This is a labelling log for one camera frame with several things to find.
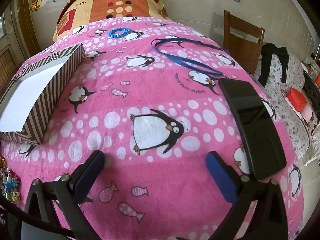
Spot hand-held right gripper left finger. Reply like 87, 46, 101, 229
21, 150, 105, 240

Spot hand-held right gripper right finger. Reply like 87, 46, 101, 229
205, 151, 289, 240

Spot striped cardboard box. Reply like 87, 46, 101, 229
0, 43, 86, 145

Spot black smartphone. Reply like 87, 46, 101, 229
218, 78, 287, 180

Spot floral bedding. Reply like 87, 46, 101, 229
254, 52, 313, 159

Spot pink penguin blanket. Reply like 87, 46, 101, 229
0, 16, 304, 240

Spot pink box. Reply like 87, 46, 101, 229
301, 105, 314, 123

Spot red box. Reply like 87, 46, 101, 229
286, 88, 308, 112

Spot black garment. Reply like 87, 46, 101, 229
260, 43, 289, 83

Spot wooden chair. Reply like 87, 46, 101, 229
223, 10, 265, 75

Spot brown wooden panel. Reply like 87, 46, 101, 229
0, 0, 42, 90

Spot snowflake bead bracelet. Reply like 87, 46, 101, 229
0, 167, 21, 202

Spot blue lanyard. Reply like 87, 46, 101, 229
151, 37, 232, 77

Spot blue bead bracelet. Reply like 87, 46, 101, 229
108, 27, 131, 39

